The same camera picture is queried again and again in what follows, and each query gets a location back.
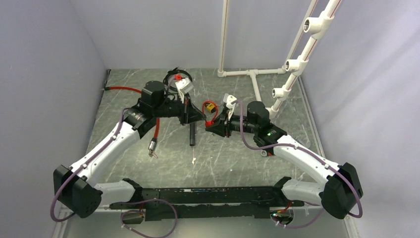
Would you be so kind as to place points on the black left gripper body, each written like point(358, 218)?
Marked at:
point(171, 109)

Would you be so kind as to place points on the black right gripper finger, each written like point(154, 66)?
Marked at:
point(225, 116)
point(217, 128)

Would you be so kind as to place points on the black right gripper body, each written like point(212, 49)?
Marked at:
point(235, 123)

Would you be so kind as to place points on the yellow padlock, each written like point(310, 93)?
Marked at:
point(210, 107)

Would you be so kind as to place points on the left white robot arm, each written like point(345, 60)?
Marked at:
point(77, 186)

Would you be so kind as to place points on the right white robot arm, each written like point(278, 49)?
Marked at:
point(336, 188)

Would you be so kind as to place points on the small silver keys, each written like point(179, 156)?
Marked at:
point(152, 154)

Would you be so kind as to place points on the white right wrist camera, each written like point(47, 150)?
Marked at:
point(230, 102)

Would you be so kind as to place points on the red handled wrench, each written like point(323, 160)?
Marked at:
point(264, 153)

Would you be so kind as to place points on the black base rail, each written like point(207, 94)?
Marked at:
point(259, 202)

